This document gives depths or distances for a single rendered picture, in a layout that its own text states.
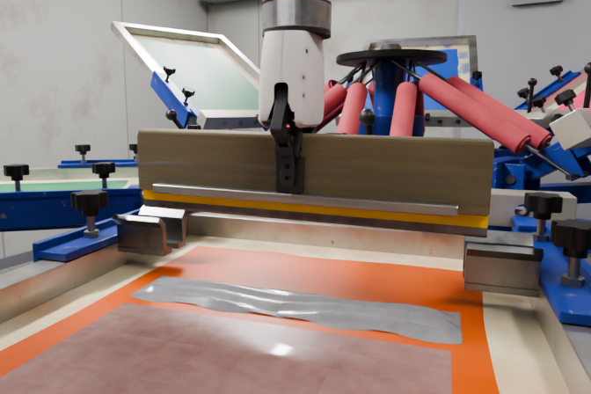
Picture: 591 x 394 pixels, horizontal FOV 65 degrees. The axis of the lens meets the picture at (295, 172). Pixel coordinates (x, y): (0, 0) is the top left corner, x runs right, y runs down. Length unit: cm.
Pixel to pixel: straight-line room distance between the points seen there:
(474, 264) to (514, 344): 9
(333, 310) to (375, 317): 5
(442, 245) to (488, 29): 371
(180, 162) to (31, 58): 363
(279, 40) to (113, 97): 414
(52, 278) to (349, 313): 33
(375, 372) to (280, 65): 29
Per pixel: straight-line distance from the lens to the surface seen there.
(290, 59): 48
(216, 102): 191
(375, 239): 71
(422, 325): 48
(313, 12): 50
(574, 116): 87
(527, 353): 48
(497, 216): 77
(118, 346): 47
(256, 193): 52
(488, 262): 53
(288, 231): 74
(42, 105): 418
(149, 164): 60
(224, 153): 54
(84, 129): 439
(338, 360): 43
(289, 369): 41
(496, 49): 430
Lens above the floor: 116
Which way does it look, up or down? 8 degrees down
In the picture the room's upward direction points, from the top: straight up
